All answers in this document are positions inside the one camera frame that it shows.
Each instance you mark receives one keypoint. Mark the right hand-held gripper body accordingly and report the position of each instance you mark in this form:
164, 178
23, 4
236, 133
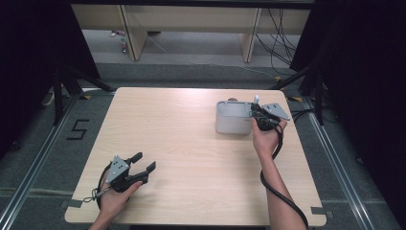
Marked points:
271, 116

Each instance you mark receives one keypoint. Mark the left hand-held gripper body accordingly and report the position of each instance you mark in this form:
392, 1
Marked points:
118, 171

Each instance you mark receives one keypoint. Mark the light blue toothbrush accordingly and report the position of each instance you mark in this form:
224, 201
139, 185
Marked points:
256, 98

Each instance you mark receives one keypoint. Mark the grey plastic container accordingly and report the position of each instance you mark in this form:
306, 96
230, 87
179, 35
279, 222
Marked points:
231, 123

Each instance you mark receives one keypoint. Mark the person's right hand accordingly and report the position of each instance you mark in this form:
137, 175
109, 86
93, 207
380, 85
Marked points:
266, 140

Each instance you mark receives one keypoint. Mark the person's left hand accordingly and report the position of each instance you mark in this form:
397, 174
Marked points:
111, 201

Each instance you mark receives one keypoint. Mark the black metal stand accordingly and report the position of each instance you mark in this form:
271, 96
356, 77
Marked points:
308, 81
68, 84

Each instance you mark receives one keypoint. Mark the grey tape piece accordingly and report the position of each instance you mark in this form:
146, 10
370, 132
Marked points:
320, 211
71, 203

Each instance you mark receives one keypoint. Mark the black curtain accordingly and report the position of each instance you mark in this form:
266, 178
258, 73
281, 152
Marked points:
364, 80
35, 64

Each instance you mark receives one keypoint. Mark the light wooden desk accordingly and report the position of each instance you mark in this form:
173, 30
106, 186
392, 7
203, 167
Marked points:
191, 19

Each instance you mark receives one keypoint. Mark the small colourful floor item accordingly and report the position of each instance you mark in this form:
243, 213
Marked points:
123, 45

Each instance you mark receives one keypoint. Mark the metal floor rail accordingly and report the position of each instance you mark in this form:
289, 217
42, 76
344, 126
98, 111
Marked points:
35, 169
338, 172

